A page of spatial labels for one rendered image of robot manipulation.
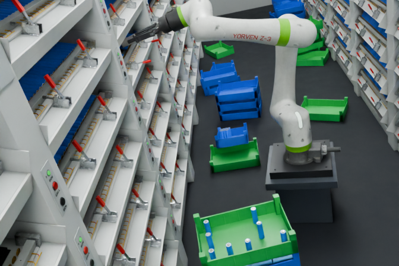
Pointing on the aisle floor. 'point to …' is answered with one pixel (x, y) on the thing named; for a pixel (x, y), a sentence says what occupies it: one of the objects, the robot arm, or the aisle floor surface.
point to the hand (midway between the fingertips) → (128, 40)
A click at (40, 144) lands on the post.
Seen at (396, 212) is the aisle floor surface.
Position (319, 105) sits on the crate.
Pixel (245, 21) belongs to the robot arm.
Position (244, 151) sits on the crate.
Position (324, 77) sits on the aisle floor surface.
